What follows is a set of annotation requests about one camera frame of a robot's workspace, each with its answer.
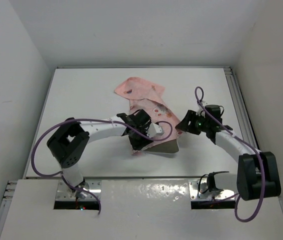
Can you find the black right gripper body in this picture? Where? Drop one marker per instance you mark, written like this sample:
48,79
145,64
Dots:
190,122

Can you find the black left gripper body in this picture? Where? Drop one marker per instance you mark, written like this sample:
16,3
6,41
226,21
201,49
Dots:
137,139

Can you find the pink bunny print pillowcase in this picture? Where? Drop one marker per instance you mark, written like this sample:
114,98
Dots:
146,95

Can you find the grey pillow with orange flowers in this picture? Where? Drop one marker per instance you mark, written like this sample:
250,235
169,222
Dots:
165,148

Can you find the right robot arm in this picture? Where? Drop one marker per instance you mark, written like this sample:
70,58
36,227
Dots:
256,170

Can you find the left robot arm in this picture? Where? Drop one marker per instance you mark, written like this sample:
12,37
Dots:
69,141

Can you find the white front cover panel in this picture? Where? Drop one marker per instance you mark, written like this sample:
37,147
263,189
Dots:
135,210

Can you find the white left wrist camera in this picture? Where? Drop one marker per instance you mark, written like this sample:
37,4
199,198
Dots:
154,130

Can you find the aluminium frame rail right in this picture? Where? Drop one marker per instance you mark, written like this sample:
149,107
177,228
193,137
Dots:
245,125

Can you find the aluminium frame rail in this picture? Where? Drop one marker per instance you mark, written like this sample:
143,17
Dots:
6,202
245,125

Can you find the aluminium frame rail left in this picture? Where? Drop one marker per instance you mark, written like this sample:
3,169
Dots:
6,202

